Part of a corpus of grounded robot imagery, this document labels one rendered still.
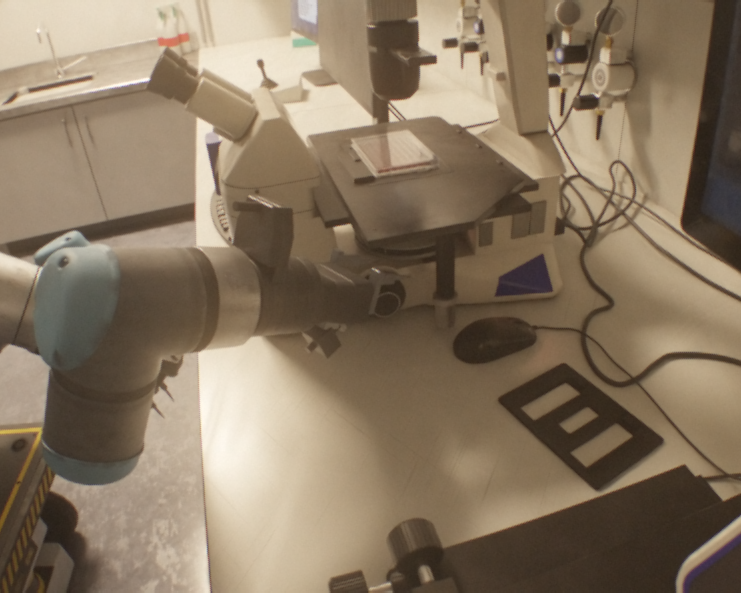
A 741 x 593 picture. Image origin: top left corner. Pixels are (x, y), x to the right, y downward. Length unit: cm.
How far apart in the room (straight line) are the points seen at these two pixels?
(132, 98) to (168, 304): 241
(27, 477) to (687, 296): 133
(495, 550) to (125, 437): 31
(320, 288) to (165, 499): 119
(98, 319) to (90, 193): 258
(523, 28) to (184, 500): 136
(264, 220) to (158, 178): 244
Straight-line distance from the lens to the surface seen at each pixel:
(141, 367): 46
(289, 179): 68
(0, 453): 152
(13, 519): 136
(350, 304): 57
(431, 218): 61
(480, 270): 81
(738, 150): 33
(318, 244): 72
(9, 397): 225
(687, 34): 111
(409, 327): 79
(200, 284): 46
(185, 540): 155
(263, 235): 50
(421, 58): 67
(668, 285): 94
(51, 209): 307
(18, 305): 60
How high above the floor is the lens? 123
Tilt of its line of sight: 35 degrees down
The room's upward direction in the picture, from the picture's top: 5 degrees counter-clockwise
